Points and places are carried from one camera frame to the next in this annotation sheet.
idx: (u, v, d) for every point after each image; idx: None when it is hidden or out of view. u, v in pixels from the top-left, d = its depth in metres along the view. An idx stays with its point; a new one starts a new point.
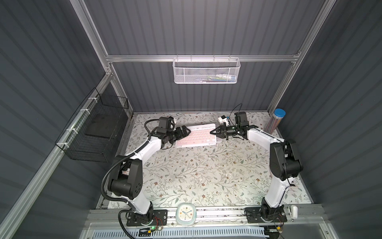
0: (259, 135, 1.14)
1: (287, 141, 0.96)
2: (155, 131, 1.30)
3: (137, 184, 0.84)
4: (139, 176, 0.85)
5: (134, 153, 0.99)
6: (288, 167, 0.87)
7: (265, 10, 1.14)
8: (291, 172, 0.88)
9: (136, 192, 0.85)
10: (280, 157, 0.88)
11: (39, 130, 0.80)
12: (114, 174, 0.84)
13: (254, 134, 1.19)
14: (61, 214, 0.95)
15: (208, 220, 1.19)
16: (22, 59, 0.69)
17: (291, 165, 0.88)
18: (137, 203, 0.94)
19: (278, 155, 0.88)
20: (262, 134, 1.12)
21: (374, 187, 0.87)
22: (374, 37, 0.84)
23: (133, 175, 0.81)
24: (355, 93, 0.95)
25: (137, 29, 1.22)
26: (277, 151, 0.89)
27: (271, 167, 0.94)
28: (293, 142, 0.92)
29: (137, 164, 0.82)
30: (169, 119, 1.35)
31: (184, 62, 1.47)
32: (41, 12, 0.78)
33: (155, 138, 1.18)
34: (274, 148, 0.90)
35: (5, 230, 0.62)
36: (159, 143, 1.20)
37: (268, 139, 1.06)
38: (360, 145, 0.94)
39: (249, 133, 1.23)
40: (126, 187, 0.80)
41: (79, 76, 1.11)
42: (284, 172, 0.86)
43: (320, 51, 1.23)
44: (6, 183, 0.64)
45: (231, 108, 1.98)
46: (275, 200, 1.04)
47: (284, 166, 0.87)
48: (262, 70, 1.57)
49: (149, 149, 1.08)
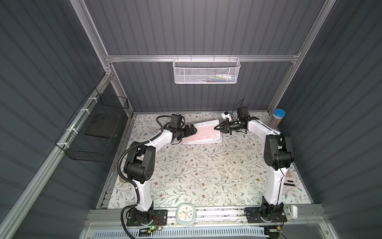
0: (258, 127, 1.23)
1: (282, 134, 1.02)
2: (167, 126, 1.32)
3: (149, 169, 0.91)
4: (151, 162, 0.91)
5: (148, 141, 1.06)
6: (280, 157, 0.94)
7: (265, 11, 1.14)
8: (283, 162, 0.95)
9: (147, 177, 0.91)
10: (274, 148, 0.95)
11: (39, 130, 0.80)
12: (130, 157, 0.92)
13: (254, 125, 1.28)
14: (61, 214, 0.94)
15: (208, 220, 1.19)
16: (22, 59, 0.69)
17: (284, 156, 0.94)
18: (143, 193, 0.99)
19: (272, 146, 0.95)
20: (261, 126, 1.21)
21: (374, 187, 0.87)
22: (374, 38, 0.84)
23: (147, 160, 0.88)
24: (355, 93, 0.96)
25: (137, 29, 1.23)
26: (271, 142, 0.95)
27: (265, 157, 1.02)
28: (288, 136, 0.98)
29: (151, 150, 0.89)
30: (180, 116, 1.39)
31: (184, 62, 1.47)
32: (41, 12, 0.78)
33: (167, 131, 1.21)
34: (269, 138, 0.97)
35: (5, 230, 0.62)
36: (170, 137, 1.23)
37: (266, 131, 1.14)
38: (360, 145, 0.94)
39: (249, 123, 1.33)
40: (139, 171, 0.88)
41: (79, 77, 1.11)
42: (276, 161, 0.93)
43: (320, 51, 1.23)
44: (6, 183, 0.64)
45: (231, 108, 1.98)
46: (274, 196, 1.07)
47: (277, 156, 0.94)
48: (262, 69, 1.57)
49: (161, 140, 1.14)
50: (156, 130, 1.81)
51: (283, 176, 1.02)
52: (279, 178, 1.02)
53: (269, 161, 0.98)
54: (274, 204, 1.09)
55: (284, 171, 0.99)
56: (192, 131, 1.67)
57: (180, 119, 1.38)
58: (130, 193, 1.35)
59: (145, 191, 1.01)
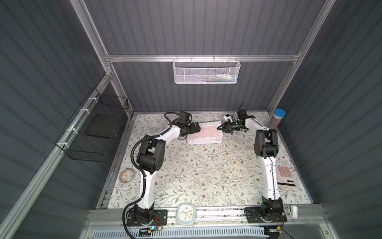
0: (252, 124, 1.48)
1: (270, 129, 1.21)
2: (176, 121, 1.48)
3: (159, 161, 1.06)
4: (161, 154, 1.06)
5: (159, 135, 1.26)
6: (266, 148, 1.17)
7: (265, 11, 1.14)
8: (269, 153, 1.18)
9: (159, 166, 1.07)
10: (261, 141, 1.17)
11: (39, 130, 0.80)
12: (142, 150, 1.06)
13: (250, 122, 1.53)
14: (61, 214, 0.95)
15: (208, 220, 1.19)
16: (21, 59, 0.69)
17: (269, 148, 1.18)
18: (148, 188, 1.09)
19: (260, 140, 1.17)
20: (256, 123, 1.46)
21: (374, 187, 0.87)
22: (375, 37, 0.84)
23: (157, 152, 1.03)
24: (355, 93, 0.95)
25: (137, 29, 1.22)
26: (260, 136, 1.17)
27: (254, 148, 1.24)
28: (275, 131, 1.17)
29: (161, 144, 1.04)
30: (188, 113, 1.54)
31: (184, 62, 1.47)
32: (41, 12, 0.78)
33: (175, 127, 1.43)
34: (258, 133, 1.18)
35: (4, 230, 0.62)
36: (178, 131, 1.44)
37: (257, 126, 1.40)
38: (360, 145, 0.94)
39: (246, 121, 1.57)
40: (150, 162, 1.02)
41: (79, 77, 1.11)
42: (263, 151, 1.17)
43: (320, 51, 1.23)
44: (6, 183, 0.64)
45: (231, 108, 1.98)
46: (270, 189, 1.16)
47: (264, 148, 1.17)
48: (263, 69, 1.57)
49: (170, 134, 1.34)
50: (156, 130, 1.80)
51: (273, 165, 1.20)
52: (270, 167, 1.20)
53: (257, 151, 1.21)
54: (273, 199, 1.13)
55: (272, 159, 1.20)
56: (196, 129, 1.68)
57: (188, 115, 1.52)
58: (130, 193, 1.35)
59: (148, 187, 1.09)
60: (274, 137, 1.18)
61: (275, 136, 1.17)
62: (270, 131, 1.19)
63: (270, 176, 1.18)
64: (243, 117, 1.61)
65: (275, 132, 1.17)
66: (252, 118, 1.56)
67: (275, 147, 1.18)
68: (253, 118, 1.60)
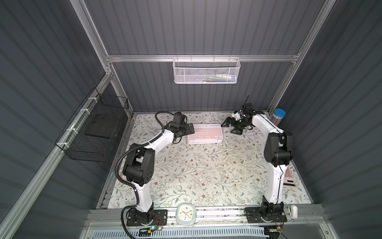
0: (262, 122, 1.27)
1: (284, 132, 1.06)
2: (169, 125, 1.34)
3: (149, 172, 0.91)
4: (150, 165, 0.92)
5: (147, 143, 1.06)
6: (279, 154, 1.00)
7: (265, 11, 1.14)
8: (282, 160, 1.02)
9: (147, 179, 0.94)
10: (275, 146, 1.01)
11: (39, 130, 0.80)
12: (129, 160, 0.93)
13: (259, 120, 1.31)
14: (61, 214, 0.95)
15: (208, 220, 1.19)
16: (21, 59, 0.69)
17: (283, 154, 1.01)
18: (143, 193, 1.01)
19: (273, 144, 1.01)
20: (265, 123, 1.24)
21: (374, 188, 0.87)
22: (375, 37, 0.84)
23: (145, 163, 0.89)
24: (355, 93, 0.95)
25: (137, 28, 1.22)
26: (273, 140, 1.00)
27: (265, 153, 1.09)
28: (290, 135, 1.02)
29: (150, 154, 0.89)
30: (182, 115, 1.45)
31: (184, 62, 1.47)
32: (41, 12, 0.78)
33: (168, 132, 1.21)
34: (271, 137, 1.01)
35: (4, 231, 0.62)
36: (172, 136, 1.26)
37: (269, 128, 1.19)
38: (360, 145, 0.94)
39: (254, 118, 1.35)
40: (139, 173, 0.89)
41: (79, 77, 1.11)
42: (275, 157, 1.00)
43: (320, 51, 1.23)
44: (6, 183, 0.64)
45: (231, 108, 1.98)
46: (273, 195, 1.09)
47: (276, 154, 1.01)
48: (262, 69, 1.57)
49: (161, 141, 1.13)
50: (156, 130, 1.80)
51: (282, 174, 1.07)
52: (278, 175, 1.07)
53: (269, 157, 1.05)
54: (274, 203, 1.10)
55: (283, 167, 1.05)
56: (191, 129, 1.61)
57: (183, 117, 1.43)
58: (130, 193, 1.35)
59: (144, 192, 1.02)
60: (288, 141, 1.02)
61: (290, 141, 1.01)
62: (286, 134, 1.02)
63: (277, 183, 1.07)
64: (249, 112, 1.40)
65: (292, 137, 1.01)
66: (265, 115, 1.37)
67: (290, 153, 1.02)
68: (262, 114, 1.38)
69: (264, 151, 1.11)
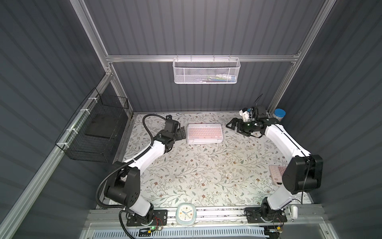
0: (279, 139, 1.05)
1: (312, 156, 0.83)
2: (160, 134, 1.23)
3: (134, 193, 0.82)
4: (136, 184, 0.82)
5: (133, 160, 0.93)
6: (306, 183, 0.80)
7: (265, 11, 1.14)
8: (308, 189, 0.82)
9: (132, 201, 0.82)
10: (301, 174, 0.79)
11: (39, 130, 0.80)
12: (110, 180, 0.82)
13: (277, 135, 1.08)
14: (61, 214, 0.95)
15: (208, 220, 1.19)
16: (22, 59, 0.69)
17: (310, 182, 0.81)
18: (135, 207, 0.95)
19: (299, 172, 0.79)
20: (283, 139, 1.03)
21: (374, 188, 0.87)
22: (375, 37, 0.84)
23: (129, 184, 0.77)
24: (356, 93, 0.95)
25: (137, 28, 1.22)
26: (297, 167, 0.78)
27: (285, 178, 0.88)
28: (319, 160, 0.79)
29: (135, 174, 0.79)
30: (176, 122, 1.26)
31: (185, 62, 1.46)
32: (41, 12, 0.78)
33: (158, 145, 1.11)
34: (296, 164, 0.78)
35: (4, 231, 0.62)
36: (163, 148, 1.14)
37: (291, 148, 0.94)
38: (360, 145, 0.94)
39: (267, 129, 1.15)
40: (121, 195, 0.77)
41: (79, 77, 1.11)
42: (300, 186, 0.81)
43: (320, 51, 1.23)
44: (6, 183, 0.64)
45: (231, 108, 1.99)
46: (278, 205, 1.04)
47: (302, 182, 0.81)
48: (263, 69, 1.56)
49: (148, 157, 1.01)
50: (156, 130, 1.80)
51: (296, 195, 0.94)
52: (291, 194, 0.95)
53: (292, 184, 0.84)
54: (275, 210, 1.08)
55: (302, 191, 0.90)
56: (183, 135, 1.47)
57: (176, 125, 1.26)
58: None
59: (137, 204, 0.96)
60: (317, 167, 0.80)
61: (319, 168, 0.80)
62: (314, 159, 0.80)
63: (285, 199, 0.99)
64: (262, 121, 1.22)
65: (322, 163, 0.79)
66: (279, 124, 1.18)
67: (318, 181, 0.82)
68: (278, 125, 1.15)
69: (283, 175, 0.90)
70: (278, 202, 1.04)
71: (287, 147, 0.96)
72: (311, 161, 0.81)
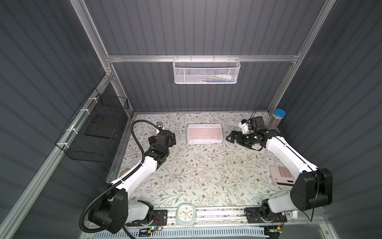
0: (282, 153, 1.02)
1: (320, 171, 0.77)
2: (153, 149, 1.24)
3: (120, 217, 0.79)
4: (123, 208, 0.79)
5: (121, 181, 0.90)
6: (317, 200, 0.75)
7: (265, 10, 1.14)
8: (318, 205, 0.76)
9: (117, 226, 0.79)
10: (311, 191, 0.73)
11: (39, 130, 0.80)
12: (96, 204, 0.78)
13: (279, 150, 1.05)
14: (61, 214, 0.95)
15: (208, 220, 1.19)
16: (21, 59, 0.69)
17: (320, 199, 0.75)
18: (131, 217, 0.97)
19: (309, 189, 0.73)
20: (286, 153, 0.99)
21: (375, 188, 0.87)
22: (375, 37, 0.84)
23: (115, 208, 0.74)
24: (356, 93, 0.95)
25: (137, 28, 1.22)
26: (306, 184, 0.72)
27: (293, 194, 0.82)
28: (329, 176, 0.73)
29: (121, 198, 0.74)
30: (168, 134, 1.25)
31: (185, 62, 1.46)
32: (41, 12, 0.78)
33: (149, 162, 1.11)
34: (305, 180, 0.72)
35: (4, 231, 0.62)
36: (155, 165, 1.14)
37: (296, 164, 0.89)
38: (360, 145, 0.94)
39: (268, 142, 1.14)
40: (106, 219, 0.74)
41: (79, 77, 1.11)
42: (312, 205, 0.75)
43: (320, 51, 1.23)
44: (6, 183, 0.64)
45: (231, 108, 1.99)
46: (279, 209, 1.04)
47: (313, 200, 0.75)
48: (263, 69, 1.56)
49: (139, 176, 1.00)
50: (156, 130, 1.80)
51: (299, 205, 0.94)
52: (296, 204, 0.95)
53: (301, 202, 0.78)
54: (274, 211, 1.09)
55: None
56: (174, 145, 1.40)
57: (168, 138, 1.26)
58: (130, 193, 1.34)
59: (132, 213, 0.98)
60: (327, 182, 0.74)
61: (329, 182, 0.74)
62: (323, 174, 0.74)
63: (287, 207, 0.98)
64: (262, 134, 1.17)
65: (332, 177, 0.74)
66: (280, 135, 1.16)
67: (329, 197, 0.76)
68: (279, 138, 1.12)
69: (290, 191, 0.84)
70: (279, 206, 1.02)
71: (292, 163, 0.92)
72: (319, 176, 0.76)
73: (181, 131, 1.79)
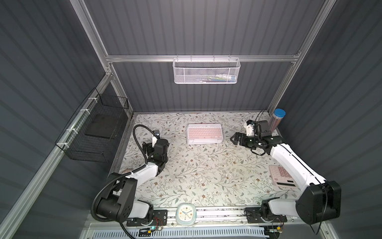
0: (288, 163, 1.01)
1: (328, 183, 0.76)
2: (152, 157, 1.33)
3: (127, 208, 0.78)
4: (130, 198, 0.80)
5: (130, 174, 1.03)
6: (323, 214, 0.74)
7: (265, 10, 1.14)
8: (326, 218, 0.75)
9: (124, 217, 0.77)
10: (318, 203, 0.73)
11: (39, 130, 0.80)
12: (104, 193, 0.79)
13: (285, 160, 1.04)
14: (61, 214, 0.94)
15: (208, 220, 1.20)
16: (21, 59, 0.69)
17: (327, 211, 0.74)
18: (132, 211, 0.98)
19: (315, 201, 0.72)
20: (292, 164, 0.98)
21: (375, 188, 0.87)
22: (375, 37, 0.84)
23: (125, 195, 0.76)
24: (356, 93, 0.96)
25: (137, 28, 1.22)
26: (312, 196, 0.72)
27: (300, 206, 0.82)
28: (337, 189, 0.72)
29: (132, 184, 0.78)
30: (164, 144, 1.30)
31: (184, 62, 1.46)
32: (41, 12, 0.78)
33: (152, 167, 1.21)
34: (311, 192, 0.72)
35: (4, 230, 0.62)
36: (154, 170, 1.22)
37: (303, 175, 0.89)
38: (360, 145, 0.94)
39: (273, 149, 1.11)
40: (114, 208, 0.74)
41: (79, 77, 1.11)
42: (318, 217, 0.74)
43: (320, 51, 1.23)
44: (6, 183, 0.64)
45: (231, 108, 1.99)
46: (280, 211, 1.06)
47: (320, 213, 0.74)
48: (263, 69, 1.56)
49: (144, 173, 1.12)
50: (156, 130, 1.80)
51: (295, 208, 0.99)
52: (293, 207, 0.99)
53: (309, 214, 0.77)
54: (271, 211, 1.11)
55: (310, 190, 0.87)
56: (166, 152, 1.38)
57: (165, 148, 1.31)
58: None
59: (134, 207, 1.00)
60: (334, 195, 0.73)
61: (337, 196, 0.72)
62: (331, 186, 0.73)
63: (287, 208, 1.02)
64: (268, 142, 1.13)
65: (340, 190, 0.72)
66: (285, 142, 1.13)
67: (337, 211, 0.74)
68: (284, 145, 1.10)
69: (298, 202, 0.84)
70: (280, 209, 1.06)
71: (299, 174, 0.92)
72: (327, 188, 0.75)
73: (181, 131, 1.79)
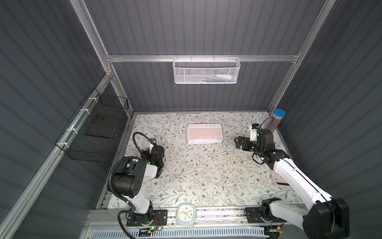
0: (291, 178, 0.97)
1: (334, 200, 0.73)
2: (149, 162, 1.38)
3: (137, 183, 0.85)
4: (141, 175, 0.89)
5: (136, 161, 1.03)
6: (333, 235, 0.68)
7: (265, 11, 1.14)
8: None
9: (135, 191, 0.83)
10: (327, 223, 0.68)
11: (39, 130, 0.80)
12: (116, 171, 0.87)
13: (288, 175, 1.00)
14: (61, 214, 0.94)
15: (208, 220, 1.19)
16: (22, 59, 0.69)
17: (337, 231, 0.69)
18: (138, 202, 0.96)
19: (323, 221, 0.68)
20: (295, 179, 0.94)
21: (375, 187, 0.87)
22: (375, 37, 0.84)
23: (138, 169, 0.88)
24: (355, 93, 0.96)
25: (137, 28, 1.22)
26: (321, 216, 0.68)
27: (307, 225, 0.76)
28: (345, 207, 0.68)
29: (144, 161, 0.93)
30: (160, 149, 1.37)
31: (184, 62, 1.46)
32: (41, 12, 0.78)
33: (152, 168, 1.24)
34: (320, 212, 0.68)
35: (4, 230, 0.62)
36: (155, 171, 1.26)
37: (308, 191, 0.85)
38: (360, 145, 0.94)
39: (276, 164, 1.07)
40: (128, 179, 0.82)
41: (79, 77, 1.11)
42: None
43: (320, 51, 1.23)
44: (6, 183, 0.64)
45: (231, 108, 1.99)
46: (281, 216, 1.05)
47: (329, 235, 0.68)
48: (263, 69, 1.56)
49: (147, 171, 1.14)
50: (156, 130, 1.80)
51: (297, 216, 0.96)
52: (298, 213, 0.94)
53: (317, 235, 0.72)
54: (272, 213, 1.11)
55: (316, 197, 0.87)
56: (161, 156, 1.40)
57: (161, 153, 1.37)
58: None
59: (139, 198, 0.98)
60: (342, 214, 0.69)
61: (345, 215, 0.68)
62: (338, 203, 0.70)
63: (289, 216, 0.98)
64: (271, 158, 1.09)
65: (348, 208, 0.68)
66: (288, 157, 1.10)
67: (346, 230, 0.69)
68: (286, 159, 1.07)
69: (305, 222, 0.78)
70: (281, 214, 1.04)
71: (304, 189, 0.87)
72: (334, 206, 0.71)
73: (181, 131, 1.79)
